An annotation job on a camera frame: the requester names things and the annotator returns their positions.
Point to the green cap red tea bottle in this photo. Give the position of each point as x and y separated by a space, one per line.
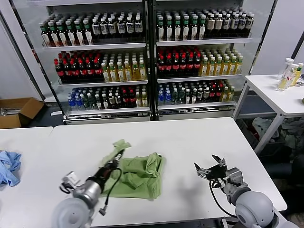
177 29
202 27
79 33
53 35
45 35
62 34
169 29
195 28
70 34
161 29
88 33
186 28

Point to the pale green cloth pile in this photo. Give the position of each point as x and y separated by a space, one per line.
293 137

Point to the small cola bottle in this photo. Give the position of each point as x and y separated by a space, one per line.
132 98
212 93
125 98
219 92

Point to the grey metal parts bundle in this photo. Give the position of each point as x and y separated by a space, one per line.
9 111

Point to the pale whitish cloth pile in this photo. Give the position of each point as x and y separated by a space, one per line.
260 124

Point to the brown cardboard box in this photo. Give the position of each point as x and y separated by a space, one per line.
28 107

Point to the small yellow tea bottle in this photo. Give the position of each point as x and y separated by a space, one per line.
225 94
231 93
144 98
138 99

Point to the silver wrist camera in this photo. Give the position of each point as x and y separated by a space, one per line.
235 176
71 178

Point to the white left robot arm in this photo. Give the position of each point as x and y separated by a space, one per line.
71 213

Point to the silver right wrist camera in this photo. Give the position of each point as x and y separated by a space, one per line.
235 176

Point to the light green shirt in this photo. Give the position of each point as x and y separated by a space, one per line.
142 171

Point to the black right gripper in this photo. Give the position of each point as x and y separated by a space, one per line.
217 173

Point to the open beverage display cabinet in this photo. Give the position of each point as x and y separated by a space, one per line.
152 95

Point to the red cap cola bottle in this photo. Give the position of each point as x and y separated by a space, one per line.
168 65
191 64
161 66
176 65
183 65
98 69
82 70
66 70
59 70
90 69
74 70
198 64

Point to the clear bottle red label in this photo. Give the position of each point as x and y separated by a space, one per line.
286 76

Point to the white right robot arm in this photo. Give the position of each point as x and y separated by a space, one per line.
254 206

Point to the dark drink bottle blue label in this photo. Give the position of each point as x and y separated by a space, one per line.
130 27
242 24
104 28
121 27
96 29
234 25
249 24
227 25
111 28
138 26

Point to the dark drink bottle beige label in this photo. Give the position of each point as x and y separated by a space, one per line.
219 26
211 26

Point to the white paper scrap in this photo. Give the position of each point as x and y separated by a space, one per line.
55 113

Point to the small blue water bottle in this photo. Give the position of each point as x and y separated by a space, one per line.
77 102
161 98
168 98
70 103

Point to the small dark drink bottle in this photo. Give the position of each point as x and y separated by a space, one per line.
117 100
97 101
104 101
194 96
206 95
111 101
200 95

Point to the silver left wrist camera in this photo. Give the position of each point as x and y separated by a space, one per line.
71 178

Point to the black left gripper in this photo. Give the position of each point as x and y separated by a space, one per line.
108 169

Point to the white side table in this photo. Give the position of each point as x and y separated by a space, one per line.
266 92

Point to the light blue crumpled cloth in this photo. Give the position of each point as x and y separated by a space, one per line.
10 166

